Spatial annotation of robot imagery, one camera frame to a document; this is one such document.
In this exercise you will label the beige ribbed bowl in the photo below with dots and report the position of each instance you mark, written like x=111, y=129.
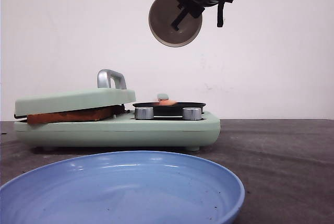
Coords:
x=161, y=15

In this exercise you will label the pink shrimp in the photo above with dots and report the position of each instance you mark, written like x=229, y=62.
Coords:
x=165, y=102

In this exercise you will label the mint green sandwich maker lid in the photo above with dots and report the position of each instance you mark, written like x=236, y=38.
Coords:
x=111, y=90

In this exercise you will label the white bread slice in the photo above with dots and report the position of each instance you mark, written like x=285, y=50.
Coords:
x=84, y=115

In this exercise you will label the mint green breakfast maker base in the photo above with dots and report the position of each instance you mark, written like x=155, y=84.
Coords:
x=123, y=131

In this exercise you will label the black round frying pan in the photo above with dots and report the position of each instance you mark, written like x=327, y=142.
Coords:
x=170, y=110

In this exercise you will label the right silver control knob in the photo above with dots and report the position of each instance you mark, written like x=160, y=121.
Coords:
x=192, y=114

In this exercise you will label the silver control knob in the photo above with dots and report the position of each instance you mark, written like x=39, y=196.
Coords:
x=192, y=114
x=144, y=113

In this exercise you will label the left silver control knob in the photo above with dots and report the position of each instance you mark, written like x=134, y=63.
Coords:
x=144, y=113

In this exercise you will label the blue round plate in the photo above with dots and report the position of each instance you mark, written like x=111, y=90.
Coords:
x=124, y=187

